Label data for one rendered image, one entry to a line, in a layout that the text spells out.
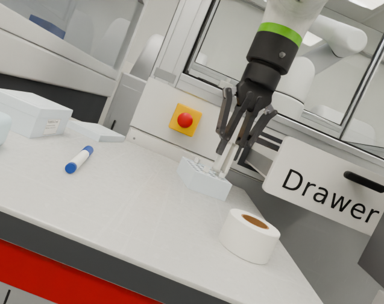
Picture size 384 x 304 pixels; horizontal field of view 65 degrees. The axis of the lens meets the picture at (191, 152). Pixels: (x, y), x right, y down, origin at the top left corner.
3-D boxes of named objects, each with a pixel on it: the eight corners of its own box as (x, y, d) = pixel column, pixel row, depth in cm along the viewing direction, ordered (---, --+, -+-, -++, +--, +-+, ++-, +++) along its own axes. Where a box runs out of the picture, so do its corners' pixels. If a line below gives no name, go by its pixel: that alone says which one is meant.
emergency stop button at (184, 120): (188, 130, 77) (195, 116, 77) (175, 124, 77) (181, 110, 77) (189, 129, 80) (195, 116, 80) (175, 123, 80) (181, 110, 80)
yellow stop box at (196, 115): (192, 137, 80) (202, 113, 79) (167, 127, 80) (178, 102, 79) (192, 136, 85) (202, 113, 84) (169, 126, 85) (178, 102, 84)
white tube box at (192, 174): (225, 201, 61) (232, 184, 60) (187, 189, 58) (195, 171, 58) (207, 182, 73) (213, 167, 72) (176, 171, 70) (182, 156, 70)
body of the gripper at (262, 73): (272, 76, 67) (255, 115, 68) (240, 60, 65) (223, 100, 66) (291, 76, 60) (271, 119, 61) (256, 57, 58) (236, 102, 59)
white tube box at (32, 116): (29, 139, 47) (40, 108, 47) (-23, 117, 47) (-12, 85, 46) (64, 134, 60) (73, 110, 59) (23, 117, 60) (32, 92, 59)
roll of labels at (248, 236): (214, 244, 37) (226, 215, 36) (221, 228, 43) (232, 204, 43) (267, 272, 35) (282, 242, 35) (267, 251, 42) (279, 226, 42)
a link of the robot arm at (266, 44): (271, 26, 55) (310, 49, 58) (246, 35, 66) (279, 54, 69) (258, 57, 56) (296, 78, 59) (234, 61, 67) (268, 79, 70)
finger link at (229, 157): (231, 142, 66) (234, 143, 66) (219, 171, 67) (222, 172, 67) (236, 145, 63) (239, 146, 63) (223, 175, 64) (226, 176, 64)
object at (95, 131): (97, 142, 66) (100, 134, 66) (65, 126, 67) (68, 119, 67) (123, 142, 78) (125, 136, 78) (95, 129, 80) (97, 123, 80)
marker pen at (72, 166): (73, 176, 39) (78, 165, 39) (61, 172, 39) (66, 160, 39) (91, 155, 53) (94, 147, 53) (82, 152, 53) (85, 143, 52)
